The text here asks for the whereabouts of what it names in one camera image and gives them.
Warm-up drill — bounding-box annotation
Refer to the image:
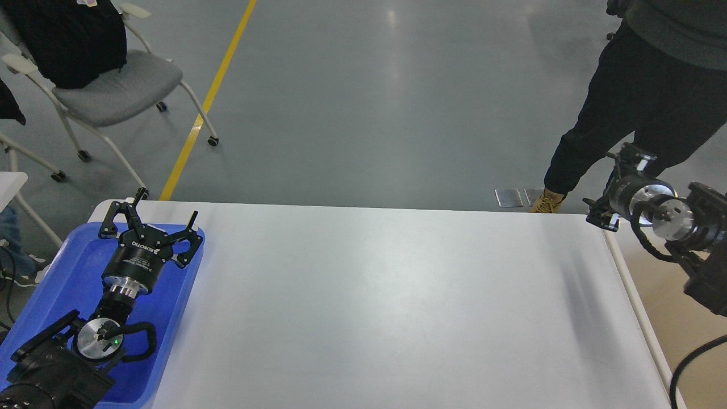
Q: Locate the tan boot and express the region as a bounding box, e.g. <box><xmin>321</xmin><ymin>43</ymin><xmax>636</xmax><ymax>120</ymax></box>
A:
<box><xmin>529</xmin><ymin>189</ymin><xmax>567</xmax><ymax>213</ymax></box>

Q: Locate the person in dark clothes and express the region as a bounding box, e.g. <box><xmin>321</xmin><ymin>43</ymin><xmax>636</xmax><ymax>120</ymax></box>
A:
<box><xmin>544</xmin><ymin>1</ymin><xmax>726</xmax><ymax>196</ymax></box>

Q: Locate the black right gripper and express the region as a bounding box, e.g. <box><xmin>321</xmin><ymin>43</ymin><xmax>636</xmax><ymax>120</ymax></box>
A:
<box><xmin>582</xmin><ymin>173</ymin><xmax>677</xmax><ymax>232</ymax></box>

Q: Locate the grey office chair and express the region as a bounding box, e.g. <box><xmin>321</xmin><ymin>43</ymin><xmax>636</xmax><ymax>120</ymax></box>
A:
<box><xmin>2</xmin><ymin>2</ymin><xmax>220</xmax><ymax>188</ymax></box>

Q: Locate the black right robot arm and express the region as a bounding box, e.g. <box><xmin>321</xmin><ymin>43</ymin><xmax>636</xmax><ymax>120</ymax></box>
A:
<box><xmin>584</xmin><ymin>173</ymin><xmax>726</xmax><ymax>316</ymax></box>

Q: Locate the metal floor plate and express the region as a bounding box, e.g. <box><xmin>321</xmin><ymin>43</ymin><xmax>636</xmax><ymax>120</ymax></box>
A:
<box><xmin>494</xmin><ymin>188</ymin><xmax>524</xmax><ymax>208</ymax></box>

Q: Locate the beige plastic bin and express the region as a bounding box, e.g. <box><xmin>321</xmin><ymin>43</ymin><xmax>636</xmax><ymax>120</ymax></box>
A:
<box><xmin>603</xmin><ymin>224</ymin><xmax>726</xmax><ymax>408</ymax></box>

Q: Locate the black cable at left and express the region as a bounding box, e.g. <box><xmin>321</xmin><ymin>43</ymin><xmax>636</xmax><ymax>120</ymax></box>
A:
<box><xmin>0</xmin><ymin>244</ymin><xmax>18</xmax><ymax>330</ymax></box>

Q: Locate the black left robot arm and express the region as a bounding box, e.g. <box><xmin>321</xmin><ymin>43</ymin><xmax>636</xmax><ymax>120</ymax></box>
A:
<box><xmin>2</xmin><ymin>189</ymin><xmax>204</xmax><ymax>408</ymax></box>

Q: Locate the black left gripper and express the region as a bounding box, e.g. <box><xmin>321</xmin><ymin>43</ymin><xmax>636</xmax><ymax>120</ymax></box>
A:
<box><xmin>98</xmin><ymin>188</ymin><xmax>203</xmax><ymax>295</ymax></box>

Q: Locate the black jacket on chair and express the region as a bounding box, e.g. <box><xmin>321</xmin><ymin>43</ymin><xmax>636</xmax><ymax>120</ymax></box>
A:
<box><xmin>2</xmin><ymin>1</ymin><xmax>127</xmax><ymax>90</ymax></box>

